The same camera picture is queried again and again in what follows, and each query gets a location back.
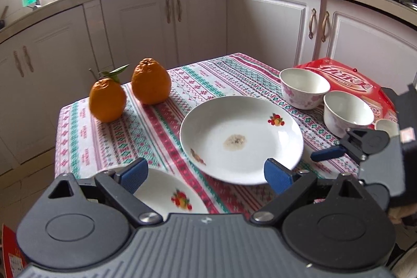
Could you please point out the white bowl pink base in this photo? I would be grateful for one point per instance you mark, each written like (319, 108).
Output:
(343, 110)

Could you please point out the orange with leaf stem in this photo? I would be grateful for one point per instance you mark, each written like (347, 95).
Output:
(107, 99)

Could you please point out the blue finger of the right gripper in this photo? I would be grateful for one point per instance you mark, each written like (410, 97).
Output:
(333, 152)

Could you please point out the white stained fruit-print plate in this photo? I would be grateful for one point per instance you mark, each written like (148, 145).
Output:
(230, 138)

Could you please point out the white kitchen cabinets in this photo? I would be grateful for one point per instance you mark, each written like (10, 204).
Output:
(48, 56)

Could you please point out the bumpy orange without leaf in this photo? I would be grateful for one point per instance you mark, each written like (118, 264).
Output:
(150, 82)

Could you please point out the small white cup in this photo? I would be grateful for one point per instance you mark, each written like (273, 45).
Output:
(387, 125)

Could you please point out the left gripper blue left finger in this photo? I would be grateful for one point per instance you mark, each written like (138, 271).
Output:
(119, 187)

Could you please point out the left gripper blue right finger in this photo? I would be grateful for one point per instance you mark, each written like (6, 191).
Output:
(292, 189)

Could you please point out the white bowl pink flowers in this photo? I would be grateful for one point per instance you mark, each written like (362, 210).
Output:
(303, 89)

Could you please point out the red drink carton box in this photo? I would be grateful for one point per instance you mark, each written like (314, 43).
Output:
(344, 78)

